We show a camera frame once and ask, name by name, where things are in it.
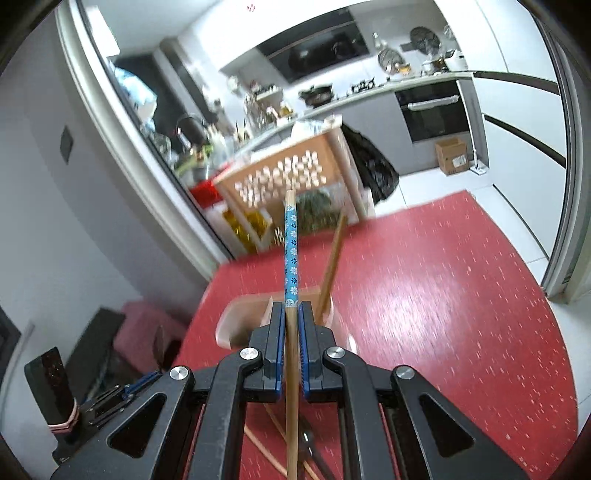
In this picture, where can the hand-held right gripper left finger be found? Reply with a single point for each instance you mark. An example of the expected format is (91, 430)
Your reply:
(278, 350)

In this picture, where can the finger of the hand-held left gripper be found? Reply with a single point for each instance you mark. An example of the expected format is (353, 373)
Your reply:
(141, 383)
(108, 406)

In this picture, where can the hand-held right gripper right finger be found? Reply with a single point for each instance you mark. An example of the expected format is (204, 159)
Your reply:
(304, 350)

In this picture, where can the beige plastic utensil holder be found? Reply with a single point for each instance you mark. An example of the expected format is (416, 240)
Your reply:
(240, 318)

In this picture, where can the blue floral patterned chopstick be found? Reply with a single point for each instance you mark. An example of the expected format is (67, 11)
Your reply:
(291, 249)

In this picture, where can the pink plastic stool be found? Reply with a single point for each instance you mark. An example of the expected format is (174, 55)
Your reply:
(143, 330)

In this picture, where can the black flat panel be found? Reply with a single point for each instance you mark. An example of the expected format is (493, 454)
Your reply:
(46, 383)

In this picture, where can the golden oil bottle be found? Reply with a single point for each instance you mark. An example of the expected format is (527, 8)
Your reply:
(244, 228)

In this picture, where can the bag of green vegetables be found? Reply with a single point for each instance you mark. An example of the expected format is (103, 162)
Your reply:
(316, 210)

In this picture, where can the red plastic basket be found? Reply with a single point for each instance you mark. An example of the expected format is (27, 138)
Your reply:
(205, 194)

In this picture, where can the beige flower-cutout trolley rack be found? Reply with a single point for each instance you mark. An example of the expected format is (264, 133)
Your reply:
(272, 159)

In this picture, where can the black bag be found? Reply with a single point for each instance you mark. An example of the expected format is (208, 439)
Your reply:
(374, 166)

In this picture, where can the kitchen faucet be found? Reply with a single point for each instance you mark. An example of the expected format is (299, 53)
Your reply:
(189, 127)

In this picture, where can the spice rack with jars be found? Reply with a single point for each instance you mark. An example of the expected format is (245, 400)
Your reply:
(263, 106)

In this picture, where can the cardboard box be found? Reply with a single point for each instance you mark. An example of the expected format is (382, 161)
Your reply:
(455, 156)

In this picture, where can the black wok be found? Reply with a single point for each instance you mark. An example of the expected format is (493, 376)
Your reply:
(317, 93)

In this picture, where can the black built-in oven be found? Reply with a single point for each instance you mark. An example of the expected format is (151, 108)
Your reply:
(434, 120)

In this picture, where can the gas stove burner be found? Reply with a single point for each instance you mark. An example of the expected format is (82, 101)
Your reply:
(361, 86)

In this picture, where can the blue hanging cloth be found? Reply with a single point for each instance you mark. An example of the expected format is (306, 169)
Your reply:
(134, 92)

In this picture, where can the black range hood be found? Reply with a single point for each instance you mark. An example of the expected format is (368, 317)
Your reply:
(314, 55)

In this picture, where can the round metal colander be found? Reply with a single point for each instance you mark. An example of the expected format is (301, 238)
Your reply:
(390, 61)

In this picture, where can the white rice cooker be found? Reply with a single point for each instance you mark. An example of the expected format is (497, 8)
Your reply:
(455, 62)

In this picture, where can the white refrigerator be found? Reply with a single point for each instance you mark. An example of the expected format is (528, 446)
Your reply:
(508, 41)

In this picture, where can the dark wall switch panel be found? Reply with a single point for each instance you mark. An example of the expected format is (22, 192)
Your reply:
(67, 144)

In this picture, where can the black round wall rack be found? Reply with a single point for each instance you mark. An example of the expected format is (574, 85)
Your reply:
(424, 39)

